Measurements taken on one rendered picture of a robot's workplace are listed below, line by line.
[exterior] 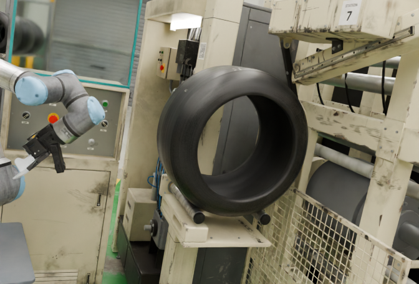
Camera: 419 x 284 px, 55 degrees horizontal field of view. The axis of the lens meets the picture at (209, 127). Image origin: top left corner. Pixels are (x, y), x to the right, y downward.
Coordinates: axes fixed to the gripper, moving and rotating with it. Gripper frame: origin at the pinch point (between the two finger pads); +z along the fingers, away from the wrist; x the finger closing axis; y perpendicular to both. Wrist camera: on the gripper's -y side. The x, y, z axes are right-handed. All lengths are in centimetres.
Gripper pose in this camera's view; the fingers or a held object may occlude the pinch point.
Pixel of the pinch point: (19, 170)
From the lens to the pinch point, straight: 159.0
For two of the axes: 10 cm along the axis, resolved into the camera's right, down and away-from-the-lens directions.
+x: 1.9, 3.4, -9.2
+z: -8.2, 5.7, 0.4
